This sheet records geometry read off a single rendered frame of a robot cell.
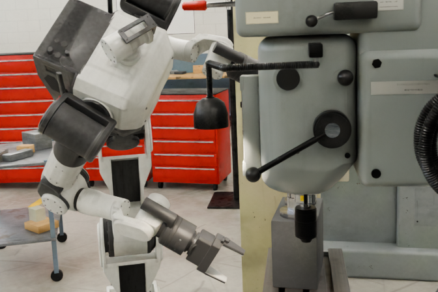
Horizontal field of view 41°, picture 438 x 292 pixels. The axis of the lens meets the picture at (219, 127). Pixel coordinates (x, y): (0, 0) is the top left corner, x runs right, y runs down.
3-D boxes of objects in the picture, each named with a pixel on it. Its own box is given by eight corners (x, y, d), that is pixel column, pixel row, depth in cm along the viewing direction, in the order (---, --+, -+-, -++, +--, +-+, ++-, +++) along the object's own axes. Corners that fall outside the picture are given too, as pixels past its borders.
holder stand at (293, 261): (272, 287, 156) (270, 216, 153) (283, 255, 177) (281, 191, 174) (317, 290, 153) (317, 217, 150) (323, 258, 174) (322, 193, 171)
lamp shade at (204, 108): (191, 124, 123) (189, 96, 122) (225, 122, 125) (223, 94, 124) (196, 130, 117) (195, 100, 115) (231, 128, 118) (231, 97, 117)
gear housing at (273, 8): (235, 38, 108) (233, -18, 106) (246, 35, 132) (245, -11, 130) (423, 30, 103) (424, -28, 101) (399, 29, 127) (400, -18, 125)
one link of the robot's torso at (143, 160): (103, 251, 193) (92, 111, 189) (156, 245, 196) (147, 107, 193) (103, 264, 178) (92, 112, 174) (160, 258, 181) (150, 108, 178)
